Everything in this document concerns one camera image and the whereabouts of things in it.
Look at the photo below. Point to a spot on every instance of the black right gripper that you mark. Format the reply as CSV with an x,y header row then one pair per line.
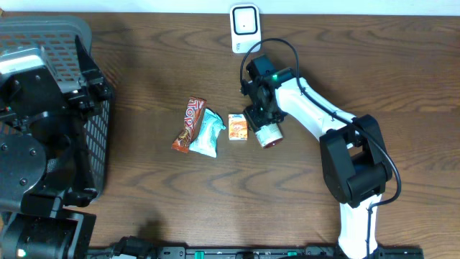
x,y
251,113

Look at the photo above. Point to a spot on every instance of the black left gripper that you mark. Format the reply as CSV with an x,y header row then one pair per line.
x,y
75,99

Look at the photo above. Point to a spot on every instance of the green lid white jar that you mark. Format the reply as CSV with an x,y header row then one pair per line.
x,y
269,135

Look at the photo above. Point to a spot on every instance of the orange Kleenex tissue pack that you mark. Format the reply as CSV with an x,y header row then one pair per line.
x,y
238,127

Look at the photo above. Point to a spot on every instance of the teal white wipes packet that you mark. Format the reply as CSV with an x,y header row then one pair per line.
x,y
206,141

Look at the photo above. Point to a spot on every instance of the red white snack packet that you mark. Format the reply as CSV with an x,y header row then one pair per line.
x,y
193,113

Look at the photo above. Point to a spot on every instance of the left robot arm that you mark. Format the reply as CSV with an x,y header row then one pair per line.
x,y
46,174

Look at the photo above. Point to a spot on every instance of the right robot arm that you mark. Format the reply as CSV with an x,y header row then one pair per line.
x,y
355,169

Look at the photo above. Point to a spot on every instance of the white barcode scanner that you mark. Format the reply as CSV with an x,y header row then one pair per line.
x,y
245,27

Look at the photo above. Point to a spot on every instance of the grey plastic mesh basket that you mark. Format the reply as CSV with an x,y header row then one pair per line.
x,y
55,36

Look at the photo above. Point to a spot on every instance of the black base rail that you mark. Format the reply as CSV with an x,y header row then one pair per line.
x,y
133,247

